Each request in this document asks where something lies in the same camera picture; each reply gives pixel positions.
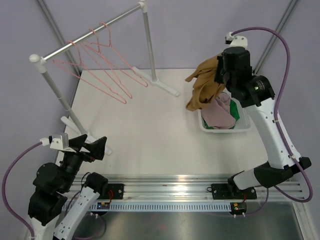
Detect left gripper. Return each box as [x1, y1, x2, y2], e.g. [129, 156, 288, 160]
[60, 133, 107, 192]

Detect brown tank top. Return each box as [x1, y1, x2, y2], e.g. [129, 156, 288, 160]
[185, 54, 226, 112]

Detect green tank top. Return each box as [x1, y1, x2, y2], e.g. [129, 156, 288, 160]
[202, 97, 242, 130]

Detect mauve tank top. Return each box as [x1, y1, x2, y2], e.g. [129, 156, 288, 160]
[201, 91, 237, 130]

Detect pink hanger of green top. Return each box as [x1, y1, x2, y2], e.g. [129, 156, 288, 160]
[52, 39, 128, 104]

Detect pink hanger of brown top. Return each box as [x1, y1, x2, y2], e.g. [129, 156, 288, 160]
[96, 22, 149, 88]

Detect pink hanger of mauve top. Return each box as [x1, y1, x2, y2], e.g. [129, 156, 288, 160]
[80, 27, 133, 100]

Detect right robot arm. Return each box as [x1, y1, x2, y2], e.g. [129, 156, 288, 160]
[214, 46, 312, 198]

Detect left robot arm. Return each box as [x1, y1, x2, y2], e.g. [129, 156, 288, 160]
[28, 133, 108, 240]

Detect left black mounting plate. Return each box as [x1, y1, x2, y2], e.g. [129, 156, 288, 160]
[98, 183, 125, 201]

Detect black mounting plate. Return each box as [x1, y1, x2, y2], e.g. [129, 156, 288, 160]
[206, 183, 258, 200]
[98, 183, 125, 201]

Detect white plastic basket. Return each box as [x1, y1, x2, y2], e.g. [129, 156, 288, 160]
[197, 101, 253, 134]

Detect clothes rack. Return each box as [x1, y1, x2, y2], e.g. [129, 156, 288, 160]
[29, 0, 180, 143]

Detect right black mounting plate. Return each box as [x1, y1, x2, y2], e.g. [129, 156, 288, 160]
[206, 183, 258, 200]

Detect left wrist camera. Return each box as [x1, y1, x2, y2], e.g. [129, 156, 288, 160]
[40, 133, 76, 153]

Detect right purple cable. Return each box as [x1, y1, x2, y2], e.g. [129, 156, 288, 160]
[207, 26, 314, 218]

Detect purple cable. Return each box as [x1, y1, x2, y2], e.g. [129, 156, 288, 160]
[207, 26, 314, 218]
[1, 141, 108, 238]

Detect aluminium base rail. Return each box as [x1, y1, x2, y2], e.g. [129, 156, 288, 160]
[65, 174, 307, 202]

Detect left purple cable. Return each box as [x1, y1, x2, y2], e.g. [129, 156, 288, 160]
[1, 141, 108, 238]

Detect right frame post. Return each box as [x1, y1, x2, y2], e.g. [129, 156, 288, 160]
[253, 0, 300, 74]

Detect frame post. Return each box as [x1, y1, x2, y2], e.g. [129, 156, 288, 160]
[34, 0, 82, 76]
[253, 0, 300, 74]

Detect white slotted cable duct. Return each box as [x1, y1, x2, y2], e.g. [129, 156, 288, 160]
[86, 201, 231, 212]

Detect left frame post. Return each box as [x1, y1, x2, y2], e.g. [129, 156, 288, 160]
[34, 0, 82, 76]

